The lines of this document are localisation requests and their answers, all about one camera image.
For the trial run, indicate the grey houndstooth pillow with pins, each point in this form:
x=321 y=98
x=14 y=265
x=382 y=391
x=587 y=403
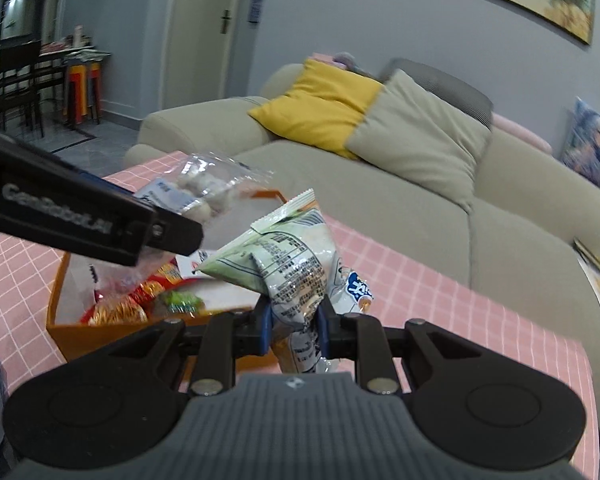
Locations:
x=455 y=90

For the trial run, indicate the orange cardboard box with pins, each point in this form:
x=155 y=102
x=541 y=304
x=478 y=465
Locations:
x=80 y=340

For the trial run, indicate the black chair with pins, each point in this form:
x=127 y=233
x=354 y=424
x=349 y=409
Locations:
x=17 y=85

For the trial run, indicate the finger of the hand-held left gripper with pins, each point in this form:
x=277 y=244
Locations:
x=177 y=232
x=115 y=187

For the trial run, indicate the pink checked tablecloth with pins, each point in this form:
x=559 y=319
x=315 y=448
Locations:
x=430 y=285

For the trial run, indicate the red snack packet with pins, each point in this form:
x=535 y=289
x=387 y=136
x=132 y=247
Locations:
x=160 y=277

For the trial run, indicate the white green triangular snack bag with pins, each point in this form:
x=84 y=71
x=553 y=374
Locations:
x=290 y=260

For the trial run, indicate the white door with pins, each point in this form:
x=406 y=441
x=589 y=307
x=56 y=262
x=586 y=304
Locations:
x=200 y=35

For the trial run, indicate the stack of colourful stools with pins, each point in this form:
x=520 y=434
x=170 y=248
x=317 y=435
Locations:
x=82 y=90

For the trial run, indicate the beige sofa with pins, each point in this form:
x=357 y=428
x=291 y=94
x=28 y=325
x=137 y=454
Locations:
x=380 y=185

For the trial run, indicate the orange stick snack packet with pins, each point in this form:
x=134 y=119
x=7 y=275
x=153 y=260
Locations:
x=117 y=312

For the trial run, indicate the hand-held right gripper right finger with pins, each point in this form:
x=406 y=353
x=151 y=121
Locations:
x=322 y=330

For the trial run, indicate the clear quail egg packet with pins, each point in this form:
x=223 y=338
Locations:
x=205 y=190

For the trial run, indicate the pink cushion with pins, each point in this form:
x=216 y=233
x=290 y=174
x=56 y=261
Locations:
x=525 y=135

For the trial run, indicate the black dining table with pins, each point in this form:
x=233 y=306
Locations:
x=65 y=57

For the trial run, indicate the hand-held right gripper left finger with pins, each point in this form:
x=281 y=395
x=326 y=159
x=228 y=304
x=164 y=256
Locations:
x=266 y=330

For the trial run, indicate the grey plush toy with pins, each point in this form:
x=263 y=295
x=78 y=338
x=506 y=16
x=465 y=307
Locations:
x=355 y=62

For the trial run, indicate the green raisin packet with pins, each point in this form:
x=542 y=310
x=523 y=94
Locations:
x=182 y=302

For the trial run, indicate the beige pillow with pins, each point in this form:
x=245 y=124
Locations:
x=420 y=145

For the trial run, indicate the yellow pillow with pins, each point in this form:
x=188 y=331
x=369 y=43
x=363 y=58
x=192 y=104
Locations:
x=315 y=105

